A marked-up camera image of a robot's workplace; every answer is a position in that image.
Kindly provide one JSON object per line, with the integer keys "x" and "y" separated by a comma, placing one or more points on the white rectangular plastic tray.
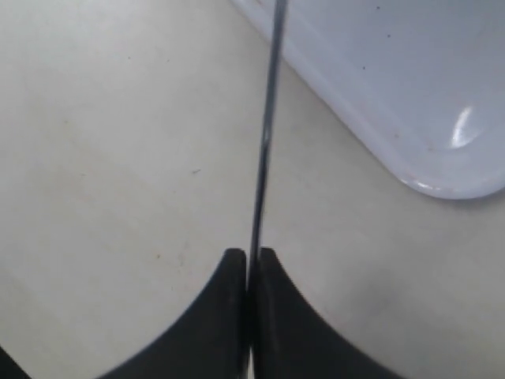
{"x": 420, "y": 83}

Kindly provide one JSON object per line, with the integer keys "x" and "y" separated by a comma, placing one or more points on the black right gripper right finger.
{"x": 291, "y": 340}

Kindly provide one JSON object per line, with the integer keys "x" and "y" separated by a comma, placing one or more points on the thin metal skewer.
{"x": 275, "y": 58}

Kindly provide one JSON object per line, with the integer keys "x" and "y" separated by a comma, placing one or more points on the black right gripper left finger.
{"x": 206, "y": 341}

